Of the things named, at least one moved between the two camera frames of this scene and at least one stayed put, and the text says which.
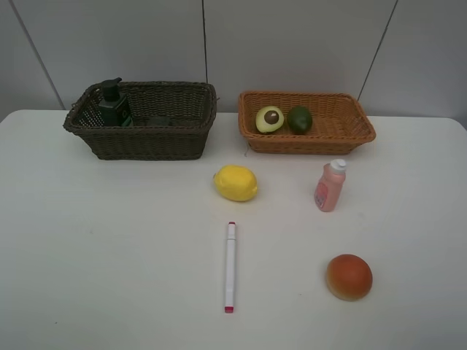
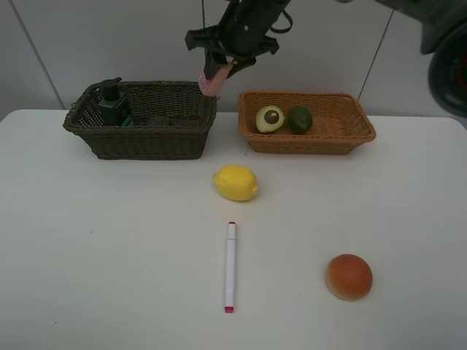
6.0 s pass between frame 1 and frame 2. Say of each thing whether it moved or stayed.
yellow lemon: stayed
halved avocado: stayed
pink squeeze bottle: moved
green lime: stayed
